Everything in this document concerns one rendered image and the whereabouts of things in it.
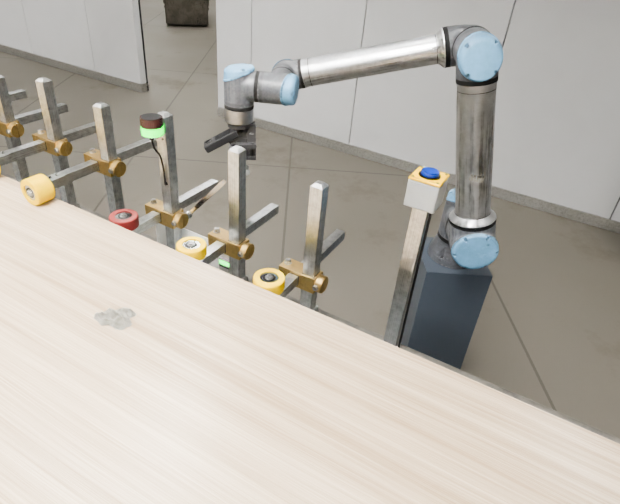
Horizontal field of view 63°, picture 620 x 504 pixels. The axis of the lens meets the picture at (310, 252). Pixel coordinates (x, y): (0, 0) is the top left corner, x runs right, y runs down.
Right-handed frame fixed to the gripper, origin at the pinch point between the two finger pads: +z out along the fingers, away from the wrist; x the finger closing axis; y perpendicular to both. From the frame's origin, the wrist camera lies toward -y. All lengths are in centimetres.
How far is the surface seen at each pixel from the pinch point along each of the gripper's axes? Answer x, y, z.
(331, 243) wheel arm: -29.8, 27.6, 7.2
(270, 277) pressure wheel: -54, 6, 0
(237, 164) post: -31.0, -0.6, -19.8
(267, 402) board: -92, 0, 1
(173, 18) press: 717, -45, 78
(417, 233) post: -64, 37, -17
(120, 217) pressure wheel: -21.8, -33.3, 0.2
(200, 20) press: 717, -4, 80
